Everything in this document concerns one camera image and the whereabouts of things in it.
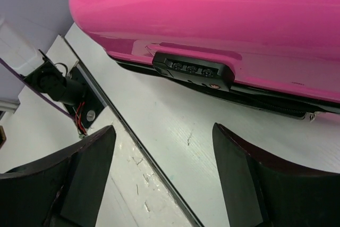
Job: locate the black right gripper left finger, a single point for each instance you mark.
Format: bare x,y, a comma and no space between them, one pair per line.
65,188

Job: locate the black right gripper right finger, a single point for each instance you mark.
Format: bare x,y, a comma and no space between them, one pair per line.
262,189

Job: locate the pink hard-shell suitcase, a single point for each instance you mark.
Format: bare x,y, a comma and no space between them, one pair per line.
280,56

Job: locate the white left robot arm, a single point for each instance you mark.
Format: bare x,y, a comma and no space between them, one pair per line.
35,69

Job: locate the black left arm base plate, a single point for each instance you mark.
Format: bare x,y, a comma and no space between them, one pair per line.
90,106

